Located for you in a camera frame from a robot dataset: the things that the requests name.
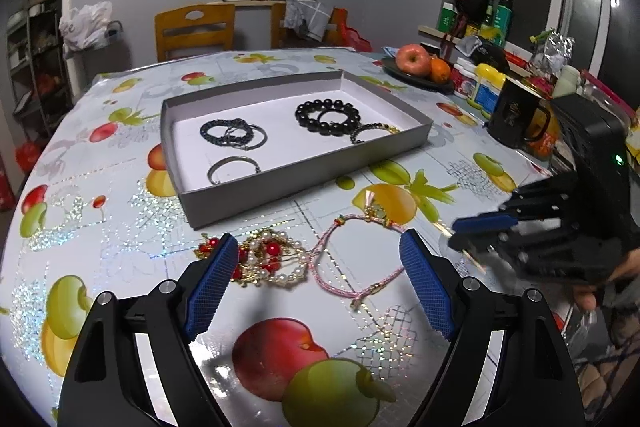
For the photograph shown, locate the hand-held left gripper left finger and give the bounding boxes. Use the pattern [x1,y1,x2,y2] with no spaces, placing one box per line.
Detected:
[57,233,240,427]

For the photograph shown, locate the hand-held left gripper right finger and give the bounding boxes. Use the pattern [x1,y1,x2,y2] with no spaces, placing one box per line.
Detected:
[398,229,586,427]

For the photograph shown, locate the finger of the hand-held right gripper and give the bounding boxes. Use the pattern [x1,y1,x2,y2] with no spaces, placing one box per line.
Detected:
[451,172,582,238]
[446,217,601,280]

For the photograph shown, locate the pearl and red bead bracelet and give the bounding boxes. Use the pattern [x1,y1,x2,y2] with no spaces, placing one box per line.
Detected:
[196,229,310,289]

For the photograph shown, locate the pink cord bracelet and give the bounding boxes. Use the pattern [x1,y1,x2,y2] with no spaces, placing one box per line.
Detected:
[306,189,408,310]

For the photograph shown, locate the grey cardboard tray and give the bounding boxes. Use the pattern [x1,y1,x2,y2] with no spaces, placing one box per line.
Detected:
[160,70,434,229]

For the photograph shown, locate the silver bangle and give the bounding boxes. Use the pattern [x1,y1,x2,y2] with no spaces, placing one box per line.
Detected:
[207,155,263,187]

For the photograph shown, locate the black cord bracelet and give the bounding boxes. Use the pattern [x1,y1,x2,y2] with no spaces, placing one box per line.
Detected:
[221,121,252,146]

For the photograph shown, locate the dark braided bracelet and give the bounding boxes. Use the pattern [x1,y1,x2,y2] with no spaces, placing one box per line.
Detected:
[199,119,236,146]

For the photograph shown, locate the dark red bead bracelet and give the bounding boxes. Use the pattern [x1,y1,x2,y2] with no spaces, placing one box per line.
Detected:
[349,122,401,146]

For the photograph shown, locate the thin metal bangle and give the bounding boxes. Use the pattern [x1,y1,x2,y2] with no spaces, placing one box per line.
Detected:
[232,123,269,152]

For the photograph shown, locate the large black bead bracelet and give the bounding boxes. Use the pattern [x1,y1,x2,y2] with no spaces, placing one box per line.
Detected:
[295,97,360,138]

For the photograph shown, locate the person's right hand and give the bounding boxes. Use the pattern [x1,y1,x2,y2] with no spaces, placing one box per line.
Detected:
[572,247,640,312]

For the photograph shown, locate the orange plastic bag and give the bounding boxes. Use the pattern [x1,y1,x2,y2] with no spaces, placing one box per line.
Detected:
[526,109,559,158]

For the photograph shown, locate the pale green jar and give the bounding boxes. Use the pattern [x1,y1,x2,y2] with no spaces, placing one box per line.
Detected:
[552,65,584,98]

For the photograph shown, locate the fruit print tablecloth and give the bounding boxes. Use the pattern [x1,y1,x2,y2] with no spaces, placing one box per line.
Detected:
[0,48,591,427]

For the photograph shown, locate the black mug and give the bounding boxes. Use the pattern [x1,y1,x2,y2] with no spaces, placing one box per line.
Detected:
[487,77,554,150]

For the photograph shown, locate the silver foil bag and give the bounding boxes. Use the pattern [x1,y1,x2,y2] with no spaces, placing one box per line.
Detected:
[531,29,579,78]

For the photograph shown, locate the yellow capped white bottle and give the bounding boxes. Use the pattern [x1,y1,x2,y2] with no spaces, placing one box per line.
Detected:
[472,63,507,110]

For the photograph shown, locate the white bottle red label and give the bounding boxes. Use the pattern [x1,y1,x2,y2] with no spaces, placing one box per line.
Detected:
[452,62,476,100]

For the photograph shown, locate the black pouch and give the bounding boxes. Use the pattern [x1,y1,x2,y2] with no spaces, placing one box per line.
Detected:
[457,34,511,70]

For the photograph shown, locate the dark plate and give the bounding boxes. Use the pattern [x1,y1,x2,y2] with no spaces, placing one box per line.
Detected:
[382,56,456,94]

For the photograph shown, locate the orange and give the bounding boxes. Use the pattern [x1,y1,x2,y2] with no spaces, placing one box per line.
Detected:
[429,57,453,84]

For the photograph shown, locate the green bottle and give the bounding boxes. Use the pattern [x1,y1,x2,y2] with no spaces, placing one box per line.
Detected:
[492,0,516,48]

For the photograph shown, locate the red apple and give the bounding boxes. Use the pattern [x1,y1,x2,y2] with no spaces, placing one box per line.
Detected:
[395,43,432,78]

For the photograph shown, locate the plaid clothing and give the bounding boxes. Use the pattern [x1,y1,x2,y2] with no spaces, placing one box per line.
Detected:
[570,307,640,410]

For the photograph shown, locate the green box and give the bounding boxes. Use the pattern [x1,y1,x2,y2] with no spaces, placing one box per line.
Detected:
[437,3,456,33]

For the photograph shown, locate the red container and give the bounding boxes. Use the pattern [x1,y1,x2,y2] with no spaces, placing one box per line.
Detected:
[14,141,44,173]

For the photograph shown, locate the red plastic bag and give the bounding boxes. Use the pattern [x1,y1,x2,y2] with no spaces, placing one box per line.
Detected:
[332,9,374,53]

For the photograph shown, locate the wooden chair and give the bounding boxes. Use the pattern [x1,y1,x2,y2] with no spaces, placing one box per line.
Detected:
[154,3,236,62]
[270,2,301,50]

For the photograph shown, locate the grey checked cloth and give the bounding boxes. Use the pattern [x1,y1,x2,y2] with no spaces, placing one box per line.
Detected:
[284,0,334,42]

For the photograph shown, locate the metal shelf rack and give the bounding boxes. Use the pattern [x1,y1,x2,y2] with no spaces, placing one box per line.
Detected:
[7,0,72,144]

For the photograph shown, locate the white plastic bag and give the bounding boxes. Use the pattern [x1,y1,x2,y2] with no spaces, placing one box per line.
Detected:
[59,2,114,53]

